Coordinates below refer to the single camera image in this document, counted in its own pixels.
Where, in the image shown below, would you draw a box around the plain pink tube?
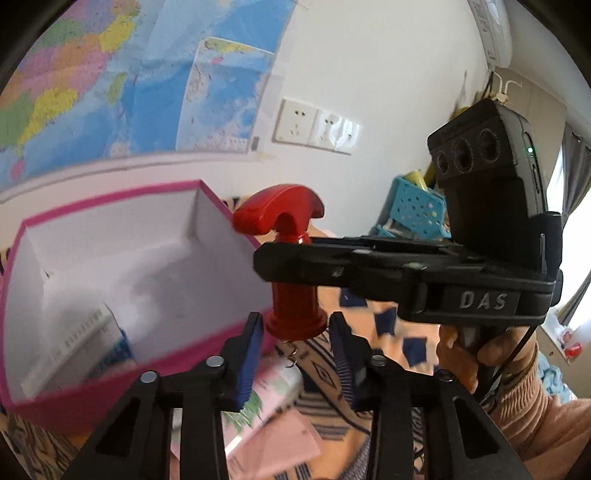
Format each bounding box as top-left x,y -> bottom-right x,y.
171,408 -> 324,480

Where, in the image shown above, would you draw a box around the person's right hand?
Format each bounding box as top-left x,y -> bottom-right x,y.
436,323 -> 539,398

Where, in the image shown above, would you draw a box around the white carton with blue print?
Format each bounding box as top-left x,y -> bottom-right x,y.
21,302 -> 137,398

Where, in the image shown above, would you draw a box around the red toy hammer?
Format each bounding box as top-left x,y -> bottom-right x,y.
232,184 -> 328,341

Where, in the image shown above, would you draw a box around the light blue cloth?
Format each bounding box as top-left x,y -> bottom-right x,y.
538,351 -> 580,402

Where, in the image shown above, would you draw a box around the pink cardboard box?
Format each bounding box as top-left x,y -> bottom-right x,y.
0,180 -> 278,437

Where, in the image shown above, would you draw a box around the wall map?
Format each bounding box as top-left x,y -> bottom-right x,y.
0,0 -> 298,204

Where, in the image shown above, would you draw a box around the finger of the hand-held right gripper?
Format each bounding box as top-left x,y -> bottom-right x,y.
253,242 -> 481,302
309,235 -> 456,256

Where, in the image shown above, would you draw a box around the white wall socket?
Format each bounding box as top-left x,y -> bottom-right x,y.
271,98 -> 319,146

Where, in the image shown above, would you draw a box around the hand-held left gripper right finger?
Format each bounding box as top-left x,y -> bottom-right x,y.
327,311 -> 536,480

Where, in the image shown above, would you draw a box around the white wall sockets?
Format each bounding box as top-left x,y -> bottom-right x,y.
308,110 -> 363,155

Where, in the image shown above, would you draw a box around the grey curtain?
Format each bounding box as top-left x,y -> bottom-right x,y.
561,124 -> 591,222

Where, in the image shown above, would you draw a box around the white coat rack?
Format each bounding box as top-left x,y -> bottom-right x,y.
482,69 -> 522,104

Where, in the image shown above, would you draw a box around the white air conditioner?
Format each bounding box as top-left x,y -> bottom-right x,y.
468,0 -> 513,65

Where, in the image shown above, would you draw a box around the orange patterned blanket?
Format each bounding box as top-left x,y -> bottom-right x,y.
0,196 -> 462,480

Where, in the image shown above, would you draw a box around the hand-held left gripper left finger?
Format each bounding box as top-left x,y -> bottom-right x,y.
60,312 -> 266,480

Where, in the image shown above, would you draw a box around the blue plastic basket rack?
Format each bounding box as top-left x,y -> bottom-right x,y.
369,173 -> 452,241

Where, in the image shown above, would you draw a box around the pink tube with green print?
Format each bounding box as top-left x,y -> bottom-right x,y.
222,355 -> 305,457

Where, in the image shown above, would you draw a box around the yellow plastic item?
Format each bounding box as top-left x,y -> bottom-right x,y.
404,170 -> 437,190

